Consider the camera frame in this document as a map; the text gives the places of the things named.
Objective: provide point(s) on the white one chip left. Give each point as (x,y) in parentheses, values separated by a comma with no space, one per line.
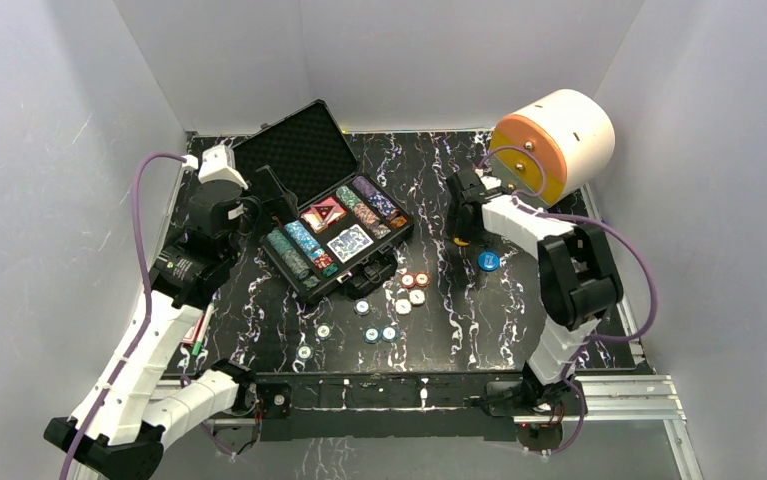
(403,306)

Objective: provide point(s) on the teal fifty chip right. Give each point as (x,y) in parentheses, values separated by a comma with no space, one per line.
(389,334)

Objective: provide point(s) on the pale green chip stack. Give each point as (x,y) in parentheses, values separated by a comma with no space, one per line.
(291,257)

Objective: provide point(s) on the blue playing card deck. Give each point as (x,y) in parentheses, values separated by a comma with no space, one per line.
(349,243)

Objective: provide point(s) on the red five chip left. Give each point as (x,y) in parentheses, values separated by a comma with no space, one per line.
(407,280)

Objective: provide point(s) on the white one chip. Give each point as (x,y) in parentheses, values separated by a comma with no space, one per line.
(417,297)
(403,306)

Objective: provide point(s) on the black poker set case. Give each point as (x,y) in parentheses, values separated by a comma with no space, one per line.
(310,155)

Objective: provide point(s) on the red five chip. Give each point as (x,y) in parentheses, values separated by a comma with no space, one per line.
(422,279)
(407,280)

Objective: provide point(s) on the red five chip right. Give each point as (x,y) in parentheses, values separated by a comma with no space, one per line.
(422,279)

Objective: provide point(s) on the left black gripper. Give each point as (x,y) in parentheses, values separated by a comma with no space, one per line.
(262,189)

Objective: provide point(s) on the blue small blind button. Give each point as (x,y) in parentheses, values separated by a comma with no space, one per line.
(488,261)

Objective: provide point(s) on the white one chip right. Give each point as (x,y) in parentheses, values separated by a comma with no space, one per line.
(417,297)

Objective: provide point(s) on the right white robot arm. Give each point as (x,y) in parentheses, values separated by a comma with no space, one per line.
(578,283)

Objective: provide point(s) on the blue fifty chip lowest left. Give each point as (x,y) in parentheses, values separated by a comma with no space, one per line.
(304,352)

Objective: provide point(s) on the teal fifty chip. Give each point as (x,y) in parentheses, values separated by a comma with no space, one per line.
(371,335)
(389,334)

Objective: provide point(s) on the triangular all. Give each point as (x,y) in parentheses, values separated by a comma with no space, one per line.
(329,212)

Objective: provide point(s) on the purple and blue chip stack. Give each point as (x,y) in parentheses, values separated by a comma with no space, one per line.
(385,207)

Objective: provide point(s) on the white cylindrical drawer unit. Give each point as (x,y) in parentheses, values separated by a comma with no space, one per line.
(554,145)

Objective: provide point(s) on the red white small box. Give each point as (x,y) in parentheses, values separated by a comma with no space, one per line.
(192,335)

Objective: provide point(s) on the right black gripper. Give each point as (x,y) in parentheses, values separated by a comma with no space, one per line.
(454,219)

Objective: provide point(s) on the light blue chip stack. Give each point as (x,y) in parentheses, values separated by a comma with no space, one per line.
(312,248)

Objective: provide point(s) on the red playing card deck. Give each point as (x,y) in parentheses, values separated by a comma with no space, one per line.
(313,221)

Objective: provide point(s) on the blue fifty chip far left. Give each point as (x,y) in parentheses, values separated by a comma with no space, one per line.
(323,331)

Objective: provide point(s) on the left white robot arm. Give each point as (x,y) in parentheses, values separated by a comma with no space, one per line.
(116,430)

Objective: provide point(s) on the orange blue chip stack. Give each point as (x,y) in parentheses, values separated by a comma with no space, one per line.
(370,220)

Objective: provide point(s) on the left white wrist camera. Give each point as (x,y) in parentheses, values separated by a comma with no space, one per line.
(216,164)

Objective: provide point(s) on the teal fifty chip left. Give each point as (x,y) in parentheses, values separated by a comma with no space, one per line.
(371,335)

